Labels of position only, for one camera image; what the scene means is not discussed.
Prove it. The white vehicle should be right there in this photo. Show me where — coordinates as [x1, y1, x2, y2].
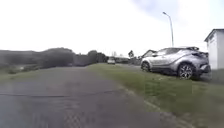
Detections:
[106, 58, 117, 65]

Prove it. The tree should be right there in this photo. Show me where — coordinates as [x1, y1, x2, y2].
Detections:
[127, 49, 135, 60]

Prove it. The grey asphalt path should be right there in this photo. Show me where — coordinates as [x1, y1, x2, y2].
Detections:
[0, 65, 188, 128]

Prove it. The row of dark bushes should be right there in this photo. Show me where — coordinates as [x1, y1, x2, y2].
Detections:
[0, 47, 109, 70]

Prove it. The silver car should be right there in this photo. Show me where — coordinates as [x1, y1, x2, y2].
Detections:
[140, 46, 212, 81]

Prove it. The grass verge strip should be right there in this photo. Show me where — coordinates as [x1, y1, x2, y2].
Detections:
[85, 63, 224, 128]

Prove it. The street lamp pole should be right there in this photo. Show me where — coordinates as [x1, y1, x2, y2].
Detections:
[162, 11, 175, 48]

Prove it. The grass bank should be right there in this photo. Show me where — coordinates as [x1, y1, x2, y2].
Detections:
[0, 65, 44, 83]

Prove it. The white building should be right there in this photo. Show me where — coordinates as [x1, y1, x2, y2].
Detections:
[203, 28, 224, 71]

